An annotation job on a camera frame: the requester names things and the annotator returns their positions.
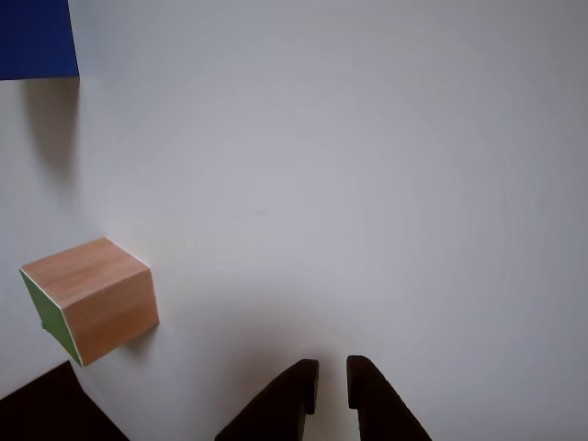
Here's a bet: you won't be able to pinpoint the wooden cube with green face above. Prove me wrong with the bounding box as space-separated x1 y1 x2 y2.
18 236 161 368

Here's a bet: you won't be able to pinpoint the marker cube red blue faces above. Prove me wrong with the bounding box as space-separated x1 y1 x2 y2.
0 0 80 82

